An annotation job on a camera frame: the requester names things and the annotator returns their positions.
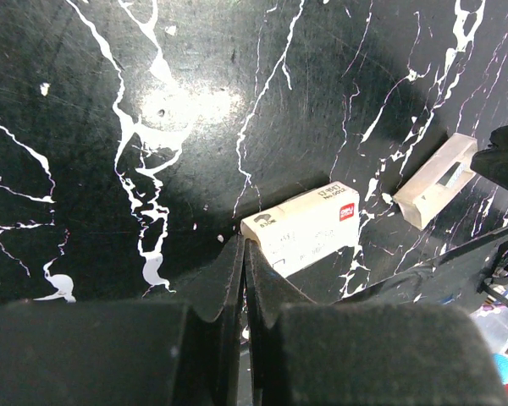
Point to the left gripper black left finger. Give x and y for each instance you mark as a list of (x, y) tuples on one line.
[(179, 351)]

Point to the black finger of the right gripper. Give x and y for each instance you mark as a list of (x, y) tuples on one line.
[(492, 163)]

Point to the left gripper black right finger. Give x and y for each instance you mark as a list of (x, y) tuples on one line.
[(303, 353)]

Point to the staple box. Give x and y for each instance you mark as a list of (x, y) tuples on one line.
[(301, 231), (438, 181)]

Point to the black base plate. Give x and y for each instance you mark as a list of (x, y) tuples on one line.
[(453, 278)]

